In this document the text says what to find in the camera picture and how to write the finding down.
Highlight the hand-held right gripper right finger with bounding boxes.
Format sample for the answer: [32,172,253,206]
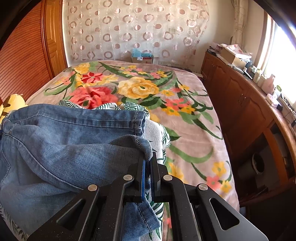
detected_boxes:
[150,152,269,241]

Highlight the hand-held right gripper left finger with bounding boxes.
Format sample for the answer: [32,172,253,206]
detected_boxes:
[26,158,147,241]

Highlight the blue denim pants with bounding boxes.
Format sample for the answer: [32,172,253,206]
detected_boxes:
[0,103,162,241]

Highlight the palm leaf printed sheet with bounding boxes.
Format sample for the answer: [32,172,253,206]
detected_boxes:
[0,100,173,241]

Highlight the floral blanket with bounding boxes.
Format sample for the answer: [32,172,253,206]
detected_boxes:
[24,60,240,209]

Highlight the white round appliance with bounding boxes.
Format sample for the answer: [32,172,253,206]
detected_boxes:
[238,152,266,179]

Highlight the small cardboard box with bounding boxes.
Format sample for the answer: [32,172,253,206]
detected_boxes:
[131,55,154,65]

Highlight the long wooden cabinet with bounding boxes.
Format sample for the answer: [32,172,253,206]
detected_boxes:
[201,51,296,209]

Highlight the open cardboard box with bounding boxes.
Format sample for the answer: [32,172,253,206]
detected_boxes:
[220,47,246,68]

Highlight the white bottles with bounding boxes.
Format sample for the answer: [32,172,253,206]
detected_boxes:
[253,69,266,87]

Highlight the pink bottle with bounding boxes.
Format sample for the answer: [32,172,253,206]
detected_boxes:
[261,74,275,93]

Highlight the circle patterned sheer curtain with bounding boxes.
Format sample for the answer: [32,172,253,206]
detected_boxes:
[62,0,210,67]

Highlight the yellow plush toy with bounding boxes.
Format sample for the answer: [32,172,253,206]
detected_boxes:
[0,94,28,121]

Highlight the pink floral cloth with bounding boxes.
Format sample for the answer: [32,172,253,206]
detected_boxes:
[225,44,252,56]

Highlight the wooden wardrobe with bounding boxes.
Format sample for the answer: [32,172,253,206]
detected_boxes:
[0,0,67,102]

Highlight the window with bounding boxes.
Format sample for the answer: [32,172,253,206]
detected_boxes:
[257,11,296,105]

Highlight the white lace curtain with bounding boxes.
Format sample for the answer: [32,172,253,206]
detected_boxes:
[231,0,255,44]

